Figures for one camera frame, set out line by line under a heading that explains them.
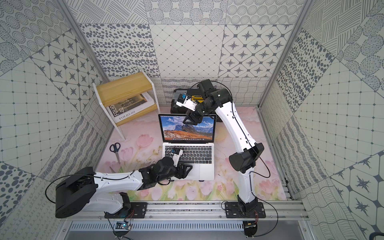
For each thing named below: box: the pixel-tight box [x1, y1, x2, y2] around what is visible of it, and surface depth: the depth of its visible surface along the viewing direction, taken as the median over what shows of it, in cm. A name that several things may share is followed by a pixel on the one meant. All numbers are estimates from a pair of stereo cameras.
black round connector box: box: [242, 221, 258, 237], surface depth 73 cm
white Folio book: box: [106, 91, 155, 124], surface depth 95 cm
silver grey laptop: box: [158, 114, 217, 181], surface depth 85 cm
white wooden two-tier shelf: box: [92, 69, 161, 141], surface depth 87 cm
